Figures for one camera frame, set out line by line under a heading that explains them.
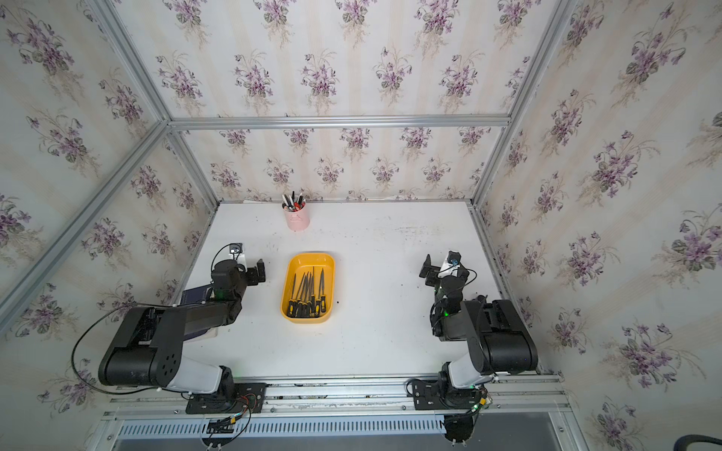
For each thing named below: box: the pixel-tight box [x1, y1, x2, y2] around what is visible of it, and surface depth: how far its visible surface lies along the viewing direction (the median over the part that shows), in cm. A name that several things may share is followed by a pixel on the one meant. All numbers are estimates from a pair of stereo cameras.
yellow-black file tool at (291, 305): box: [287, 273, 297, 318], surface depth 88 cm
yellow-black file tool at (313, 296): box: [310, 265, 316, 318], surface depth 92 cm
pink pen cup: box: [281, 202, 311, 233], surface depth 107 cm
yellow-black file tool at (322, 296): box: [320, 267, 327, 313], surface depth 92 cm
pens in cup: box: [282, 188, 307, 212], surface depth 109 cm
